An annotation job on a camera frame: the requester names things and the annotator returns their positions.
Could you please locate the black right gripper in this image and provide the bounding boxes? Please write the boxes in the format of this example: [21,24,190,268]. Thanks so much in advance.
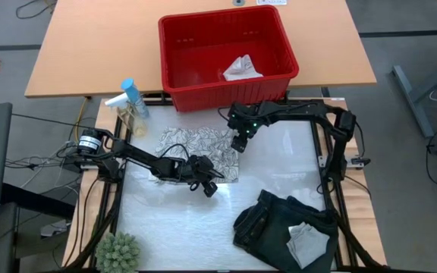
[227,102,267,154]

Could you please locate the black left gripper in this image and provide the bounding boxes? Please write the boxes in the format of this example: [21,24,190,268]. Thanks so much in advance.
[182,153,226,199]

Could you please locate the white leaf-print garment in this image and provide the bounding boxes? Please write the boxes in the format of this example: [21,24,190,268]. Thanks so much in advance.
[152,127,241,185]

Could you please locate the plain white garment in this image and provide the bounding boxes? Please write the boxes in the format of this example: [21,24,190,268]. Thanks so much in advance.
[222,54,264,82]

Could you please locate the dark blue denim jeans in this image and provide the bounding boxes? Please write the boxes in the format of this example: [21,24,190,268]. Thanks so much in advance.
[232,189,340,273]

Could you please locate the red plastic laundry bin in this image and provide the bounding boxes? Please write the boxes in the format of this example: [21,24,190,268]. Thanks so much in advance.
[157,5,300,114]

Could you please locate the small grey cloth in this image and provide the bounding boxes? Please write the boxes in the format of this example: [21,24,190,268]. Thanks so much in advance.
[286,222,331,270]

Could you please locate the white table mat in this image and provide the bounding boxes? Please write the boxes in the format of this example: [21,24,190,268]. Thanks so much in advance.
[115,104,337,271]

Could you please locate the blue capped bottle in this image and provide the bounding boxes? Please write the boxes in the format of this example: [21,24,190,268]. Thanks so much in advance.
[121,77,150,118]

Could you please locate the green artificial plant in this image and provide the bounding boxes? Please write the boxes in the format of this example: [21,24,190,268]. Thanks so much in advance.
[95,231,142,273]

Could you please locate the light wooden desk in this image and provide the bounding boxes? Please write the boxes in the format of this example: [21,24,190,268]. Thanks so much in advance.
[24,0,378,99]

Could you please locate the black side stand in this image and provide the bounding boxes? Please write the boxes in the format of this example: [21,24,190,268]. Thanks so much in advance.
[0,184,76,273]

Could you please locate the grey metal desk leg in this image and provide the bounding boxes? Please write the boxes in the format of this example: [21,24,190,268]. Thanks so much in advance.
[391,49,437,138]

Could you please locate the black left camera cable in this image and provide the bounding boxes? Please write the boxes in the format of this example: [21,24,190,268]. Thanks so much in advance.
[157,143,191,162]

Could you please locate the black aluminium table frame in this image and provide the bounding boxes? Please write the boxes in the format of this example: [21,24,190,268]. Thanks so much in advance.
[89,99,390,273]

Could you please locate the black looped floor cable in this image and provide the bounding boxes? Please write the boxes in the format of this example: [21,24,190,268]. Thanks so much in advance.
[15,0,58,20]

